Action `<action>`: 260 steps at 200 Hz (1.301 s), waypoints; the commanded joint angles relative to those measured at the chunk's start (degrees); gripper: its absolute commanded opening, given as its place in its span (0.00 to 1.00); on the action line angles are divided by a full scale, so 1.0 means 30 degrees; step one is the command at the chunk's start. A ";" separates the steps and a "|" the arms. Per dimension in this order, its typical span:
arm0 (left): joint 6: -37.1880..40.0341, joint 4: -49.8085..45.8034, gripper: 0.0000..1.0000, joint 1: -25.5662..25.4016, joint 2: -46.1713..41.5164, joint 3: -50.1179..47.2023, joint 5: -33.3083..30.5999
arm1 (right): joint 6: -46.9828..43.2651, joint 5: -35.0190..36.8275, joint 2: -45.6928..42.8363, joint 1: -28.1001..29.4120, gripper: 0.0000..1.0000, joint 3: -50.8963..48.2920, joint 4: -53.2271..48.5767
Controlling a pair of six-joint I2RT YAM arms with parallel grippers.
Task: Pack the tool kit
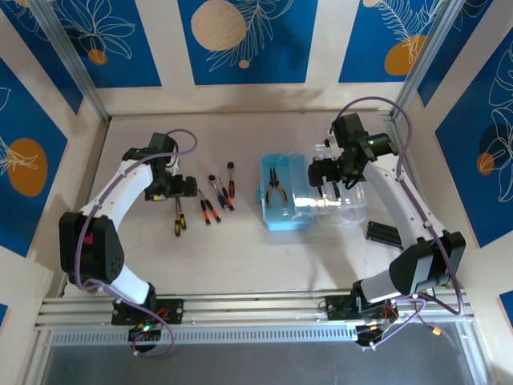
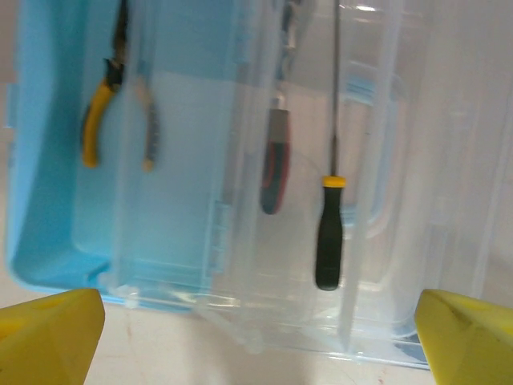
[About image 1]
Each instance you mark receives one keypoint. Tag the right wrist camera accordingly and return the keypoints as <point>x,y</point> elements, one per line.
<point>332,140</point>

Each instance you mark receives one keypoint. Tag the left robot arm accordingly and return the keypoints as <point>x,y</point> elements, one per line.
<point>120,188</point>

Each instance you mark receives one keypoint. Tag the blue tool box base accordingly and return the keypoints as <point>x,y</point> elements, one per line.
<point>280,216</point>

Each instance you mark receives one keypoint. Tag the aluminium frame post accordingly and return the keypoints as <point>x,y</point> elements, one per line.
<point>79,72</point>
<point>426,60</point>

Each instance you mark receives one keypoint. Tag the black bit holder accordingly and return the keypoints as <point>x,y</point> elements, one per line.
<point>380,232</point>

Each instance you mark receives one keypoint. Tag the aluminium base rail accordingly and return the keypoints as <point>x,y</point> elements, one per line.
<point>248,309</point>

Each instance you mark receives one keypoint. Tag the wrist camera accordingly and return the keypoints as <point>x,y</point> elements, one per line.
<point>332,140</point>
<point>174,164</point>

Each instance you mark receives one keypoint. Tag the clear tool box lid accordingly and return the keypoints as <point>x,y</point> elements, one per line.
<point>356,212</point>

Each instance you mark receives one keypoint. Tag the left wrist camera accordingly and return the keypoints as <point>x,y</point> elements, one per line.
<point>174,164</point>

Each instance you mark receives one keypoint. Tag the yellow needle nose pliers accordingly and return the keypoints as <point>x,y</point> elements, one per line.
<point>273,182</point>

